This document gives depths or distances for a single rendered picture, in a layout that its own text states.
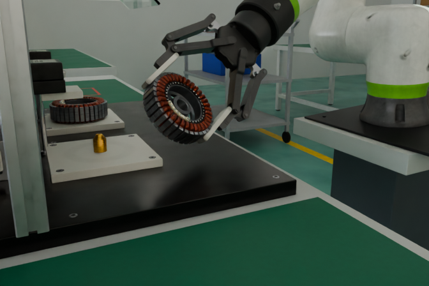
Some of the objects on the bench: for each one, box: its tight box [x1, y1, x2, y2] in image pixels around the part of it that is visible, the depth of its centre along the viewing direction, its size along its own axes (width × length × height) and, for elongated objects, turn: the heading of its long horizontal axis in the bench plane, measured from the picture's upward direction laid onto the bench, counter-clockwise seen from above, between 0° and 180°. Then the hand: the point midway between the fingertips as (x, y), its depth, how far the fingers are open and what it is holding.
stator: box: [143, 72, 213, 144], centre depth 60 cm, size 4×11×11 cm
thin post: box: [37, 94, 48, 155], centre depth 62 cm, size 2×2×10 cm
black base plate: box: [0, 101, 297, 259], centre depth 71 cm, size 47×64×2 cm
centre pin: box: [93, 133, 107, 153], centre depth 60 cm, size 2×2×3 cm
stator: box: [49, 96, 108, 124], centre depth 81 cm, size 11×11×4 cm
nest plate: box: [45, 134, 163, 183], centre depth 60 cm, size 15×15×1 cm
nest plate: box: [45, 109, 124, 137], centre depth 82 cm, size 15×15×1 cm
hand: (180, 105), depth 60 cm, fingers closed on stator, 11 cm apart
